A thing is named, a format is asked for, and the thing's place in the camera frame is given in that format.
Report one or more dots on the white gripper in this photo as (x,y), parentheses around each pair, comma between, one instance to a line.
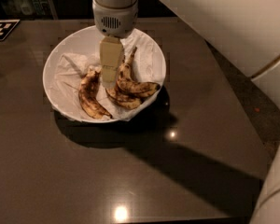
(115,20)

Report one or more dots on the spotted banana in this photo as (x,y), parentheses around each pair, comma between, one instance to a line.
(119,98)
(126,83)
(87,93)

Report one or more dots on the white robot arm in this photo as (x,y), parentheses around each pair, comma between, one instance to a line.
(247,33)

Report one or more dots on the white bowl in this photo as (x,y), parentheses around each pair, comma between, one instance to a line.
(84,44)

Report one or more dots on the white paper towel liner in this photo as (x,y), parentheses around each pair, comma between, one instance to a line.
(68,78)

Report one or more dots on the black white fiducial marker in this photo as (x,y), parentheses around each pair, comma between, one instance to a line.
(6,27)

